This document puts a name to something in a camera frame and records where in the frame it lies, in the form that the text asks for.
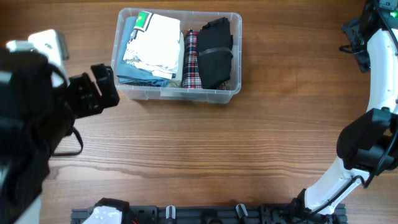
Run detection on blue denim cloth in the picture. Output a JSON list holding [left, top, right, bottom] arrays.
[[116, 16, 169, 87]]

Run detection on white printed t-shirt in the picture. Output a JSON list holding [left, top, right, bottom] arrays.
[[123, 11, 181, 80]]

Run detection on cream cloth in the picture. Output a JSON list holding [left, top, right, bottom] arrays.
[[167, 32, 185, 88]]

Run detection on red plaid shirt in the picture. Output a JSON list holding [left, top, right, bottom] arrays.
[[182, 29, 226, 91]]

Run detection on black garment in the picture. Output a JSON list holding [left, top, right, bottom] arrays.
[[197, 17, 233, 90]]

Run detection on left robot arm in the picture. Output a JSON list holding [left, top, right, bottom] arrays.
[[1, 49, 119, 223]]

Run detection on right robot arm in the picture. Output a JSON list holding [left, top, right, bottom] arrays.
[[282, 0, 397, 223]]

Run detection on clear plastic storage bin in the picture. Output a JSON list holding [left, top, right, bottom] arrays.
[[111, 7, 243, 104]]

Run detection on black right camera cable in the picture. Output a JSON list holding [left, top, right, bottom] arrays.
[[310, 0, 398, 215]]

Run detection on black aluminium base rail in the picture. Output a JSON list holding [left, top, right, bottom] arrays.
[[70, 204, 348, 224]]

